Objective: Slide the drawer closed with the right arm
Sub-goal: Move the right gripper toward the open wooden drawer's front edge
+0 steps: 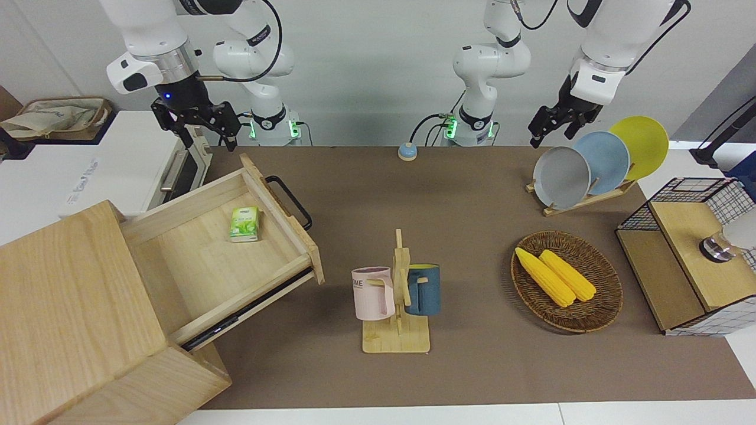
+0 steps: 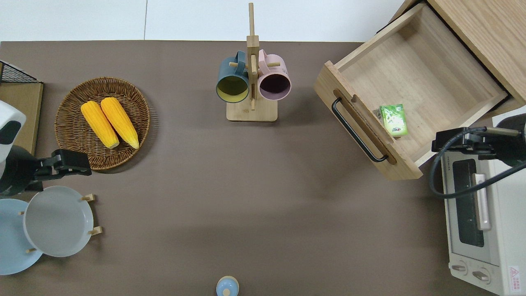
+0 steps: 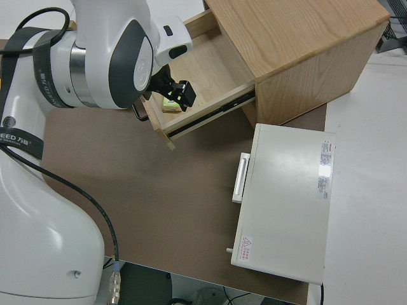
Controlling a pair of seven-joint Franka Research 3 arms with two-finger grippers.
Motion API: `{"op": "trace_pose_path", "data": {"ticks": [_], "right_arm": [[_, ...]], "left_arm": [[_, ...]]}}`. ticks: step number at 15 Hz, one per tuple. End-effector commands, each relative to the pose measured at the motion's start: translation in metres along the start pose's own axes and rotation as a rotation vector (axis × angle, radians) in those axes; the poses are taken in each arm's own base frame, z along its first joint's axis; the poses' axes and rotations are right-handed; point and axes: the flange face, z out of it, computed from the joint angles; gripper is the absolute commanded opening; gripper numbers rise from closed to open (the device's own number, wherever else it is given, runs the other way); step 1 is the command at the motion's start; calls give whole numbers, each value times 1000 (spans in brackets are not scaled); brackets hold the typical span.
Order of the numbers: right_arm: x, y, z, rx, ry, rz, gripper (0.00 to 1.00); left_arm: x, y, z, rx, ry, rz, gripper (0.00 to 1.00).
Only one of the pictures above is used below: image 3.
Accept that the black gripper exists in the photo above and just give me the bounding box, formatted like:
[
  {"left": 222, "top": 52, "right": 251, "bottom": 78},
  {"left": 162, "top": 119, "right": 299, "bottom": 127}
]
[{"left": 151, "top": 65, "right": 197, "bottom": 112}]

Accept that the light wooden drawer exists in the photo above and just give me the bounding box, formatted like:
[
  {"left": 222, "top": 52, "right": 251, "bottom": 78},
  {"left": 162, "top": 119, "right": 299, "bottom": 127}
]
[{"left": 133, "top": 8, "right": 257, "bottom": 152}]

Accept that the small yellow-green box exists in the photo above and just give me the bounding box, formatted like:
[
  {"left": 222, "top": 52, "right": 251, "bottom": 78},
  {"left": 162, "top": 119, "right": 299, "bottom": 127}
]
[{"left": 162, "top": 96, "right": 181, "bottom": 114}]

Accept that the brown table mat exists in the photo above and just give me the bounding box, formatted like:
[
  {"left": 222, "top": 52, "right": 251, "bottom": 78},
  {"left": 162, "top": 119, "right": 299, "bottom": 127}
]
[{"left": 41, "top": 101, "right": 328, "bottom": 305}]

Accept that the wooden cabinet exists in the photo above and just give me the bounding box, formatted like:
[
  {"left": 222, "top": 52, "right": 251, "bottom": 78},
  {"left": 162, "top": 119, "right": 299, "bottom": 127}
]
[{"left": 203, "top": 0, "right": 391, "bottom": 128}]

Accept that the white toaster oven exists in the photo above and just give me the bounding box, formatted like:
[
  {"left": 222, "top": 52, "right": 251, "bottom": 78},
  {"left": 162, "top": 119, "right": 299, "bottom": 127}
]
[{"left": 226, "top": 123, "right": 337, "bottom": 285}]

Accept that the dark grey equipment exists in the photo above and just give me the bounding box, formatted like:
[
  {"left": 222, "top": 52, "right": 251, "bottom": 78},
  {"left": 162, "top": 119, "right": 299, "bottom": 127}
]
[{"left": 376, "top": 11, "right": 407, "bottom": 54}]

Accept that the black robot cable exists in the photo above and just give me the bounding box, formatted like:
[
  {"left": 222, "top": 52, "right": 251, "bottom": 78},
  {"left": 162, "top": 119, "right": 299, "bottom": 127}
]
[{"left": 0, "top": 7, "right": 123, "bottom": 305}]

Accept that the black velcro strap with print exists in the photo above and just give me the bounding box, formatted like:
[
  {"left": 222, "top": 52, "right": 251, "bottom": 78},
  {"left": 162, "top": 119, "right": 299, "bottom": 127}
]
[{"left": 0, "top": 126, "right": 45, "bottom": 159}]

